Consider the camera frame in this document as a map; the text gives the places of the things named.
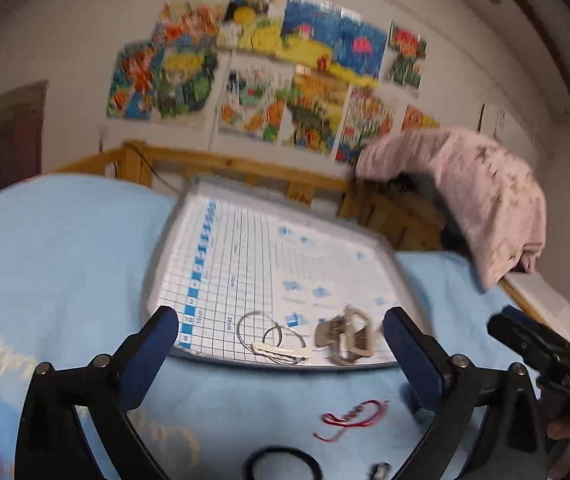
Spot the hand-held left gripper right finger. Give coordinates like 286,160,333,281
382,306,548,480

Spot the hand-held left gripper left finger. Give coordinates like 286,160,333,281
15,305,181,480

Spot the red string bracelet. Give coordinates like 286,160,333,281
313,399,390,444

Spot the grey tray with grid paper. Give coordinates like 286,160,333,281
141,176,436,372

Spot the black hair tie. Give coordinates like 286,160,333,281
243,446,324,480

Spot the person's right hand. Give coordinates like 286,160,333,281
546,414,570,479

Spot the white mattress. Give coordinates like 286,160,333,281
501,270,570,347

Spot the beige hair clip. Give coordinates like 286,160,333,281
314,305,378,366

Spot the light blue printed bed sheet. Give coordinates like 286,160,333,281
0,174,570,480

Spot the pink floral blanket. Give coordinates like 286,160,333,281
355,129,549,291

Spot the brown cabinet door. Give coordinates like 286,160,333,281
0,80,48,201

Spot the silver key ring set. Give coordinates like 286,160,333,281
236,310,312,365

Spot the wooden frame of neighbouring bed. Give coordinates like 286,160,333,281
337,180,447,252

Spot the group of colourful wall drawings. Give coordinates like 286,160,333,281
106,0,442,166

